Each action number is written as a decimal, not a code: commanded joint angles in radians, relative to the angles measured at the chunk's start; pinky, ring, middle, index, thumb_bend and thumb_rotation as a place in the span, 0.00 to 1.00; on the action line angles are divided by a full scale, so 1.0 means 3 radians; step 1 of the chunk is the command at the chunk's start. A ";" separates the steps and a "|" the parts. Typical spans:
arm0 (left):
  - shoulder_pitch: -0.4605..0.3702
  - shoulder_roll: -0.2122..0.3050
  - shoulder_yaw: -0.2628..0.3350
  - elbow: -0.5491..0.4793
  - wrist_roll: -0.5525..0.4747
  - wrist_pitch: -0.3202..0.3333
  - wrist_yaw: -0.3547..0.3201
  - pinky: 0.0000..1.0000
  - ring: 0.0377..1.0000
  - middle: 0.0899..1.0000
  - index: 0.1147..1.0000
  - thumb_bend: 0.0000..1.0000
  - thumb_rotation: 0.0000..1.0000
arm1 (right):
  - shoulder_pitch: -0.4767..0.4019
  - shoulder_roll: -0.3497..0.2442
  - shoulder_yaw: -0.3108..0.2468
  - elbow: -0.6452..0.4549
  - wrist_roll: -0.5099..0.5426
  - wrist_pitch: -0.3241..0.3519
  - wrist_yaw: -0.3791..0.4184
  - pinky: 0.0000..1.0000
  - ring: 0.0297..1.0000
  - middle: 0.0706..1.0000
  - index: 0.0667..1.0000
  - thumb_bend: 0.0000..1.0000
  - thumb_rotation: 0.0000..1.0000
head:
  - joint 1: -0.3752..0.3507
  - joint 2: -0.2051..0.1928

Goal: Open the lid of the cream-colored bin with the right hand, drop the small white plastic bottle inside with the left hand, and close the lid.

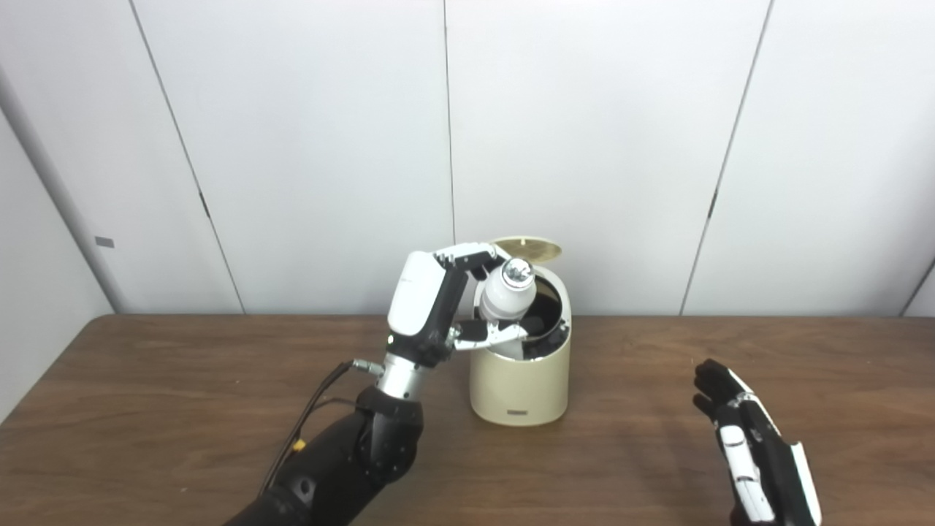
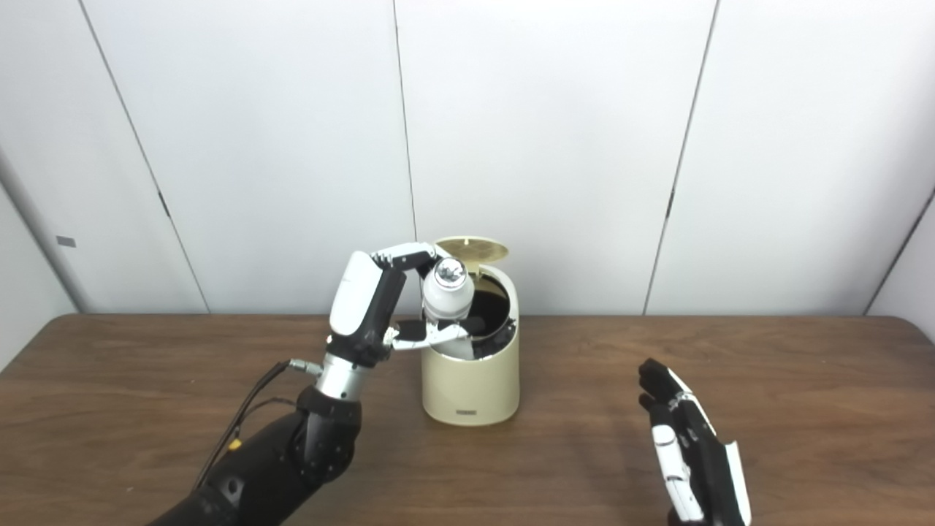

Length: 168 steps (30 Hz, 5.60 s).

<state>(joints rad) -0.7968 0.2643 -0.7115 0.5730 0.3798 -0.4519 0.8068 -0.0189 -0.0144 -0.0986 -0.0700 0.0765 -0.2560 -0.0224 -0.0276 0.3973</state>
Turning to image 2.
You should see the white and black right hand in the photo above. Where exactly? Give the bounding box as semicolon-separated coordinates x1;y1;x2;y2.
638;357;752;526

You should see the white and black left hand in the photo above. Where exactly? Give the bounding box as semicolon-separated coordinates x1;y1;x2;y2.
328;243;486;368

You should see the small white plastic bottle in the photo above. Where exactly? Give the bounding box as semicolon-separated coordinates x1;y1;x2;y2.
422;257;476;322

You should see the cream-colored lidded bin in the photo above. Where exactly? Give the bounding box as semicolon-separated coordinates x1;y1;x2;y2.
421;235;521;427

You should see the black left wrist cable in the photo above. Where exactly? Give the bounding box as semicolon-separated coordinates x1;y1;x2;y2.
194;358;322;490

